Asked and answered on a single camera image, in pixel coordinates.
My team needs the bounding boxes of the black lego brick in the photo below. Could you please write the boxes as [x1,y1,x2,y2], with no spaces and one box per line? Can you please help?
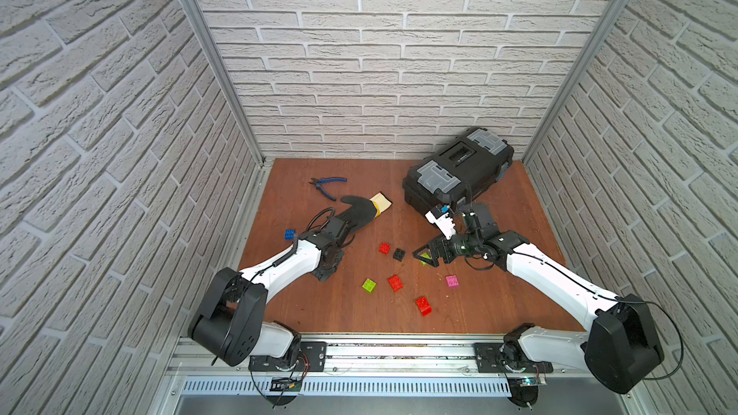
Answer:
[393,249,406,261]

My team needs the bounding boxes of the blue handled pliers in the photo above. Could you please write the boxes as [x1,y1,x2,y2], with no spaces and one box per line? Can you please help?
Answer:
[309,177,347,202]

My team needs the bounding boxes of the black plastic toolbox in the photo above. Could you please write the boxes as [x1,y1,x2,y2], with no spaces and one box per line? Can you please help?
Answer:
[402,127,514,218]

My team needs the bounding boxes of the red lego brick front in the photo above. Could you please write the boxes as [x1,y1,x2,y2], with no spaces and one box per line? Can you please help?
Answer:
[415,296,432,317]

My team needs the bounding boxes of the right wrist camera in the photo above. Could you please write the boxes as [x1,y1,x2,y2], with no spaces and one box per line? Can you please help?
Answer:
[425,205,457,240]

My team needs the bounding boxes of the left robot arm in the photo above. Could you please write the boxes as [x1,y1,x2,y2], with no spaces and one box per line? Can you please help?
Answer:
[188,219,349,369]

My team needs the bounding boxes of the black work glove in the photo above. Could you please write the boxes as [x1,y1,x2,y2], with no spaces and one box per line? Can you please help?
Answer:
[337,192,392,234]

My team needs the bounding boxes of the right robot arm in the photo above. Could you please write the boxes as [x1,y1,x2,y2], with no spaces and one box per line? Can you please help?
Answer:
[413,205,664,394]

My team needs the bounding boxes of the green lego brick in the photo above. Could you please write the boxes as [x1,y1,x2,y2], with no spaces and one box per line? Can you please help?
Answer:
[362,279,377,293]
[419,254,432,266]

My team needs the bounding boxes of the pink lego brick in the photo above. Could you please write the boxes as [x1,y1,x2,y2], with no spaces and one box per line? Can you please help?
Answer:
[445,275,459,288]

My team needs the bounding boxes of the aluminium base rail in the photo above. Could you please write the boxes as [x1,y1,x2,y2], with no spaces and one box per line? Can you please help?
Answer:
[161,334,595,401]

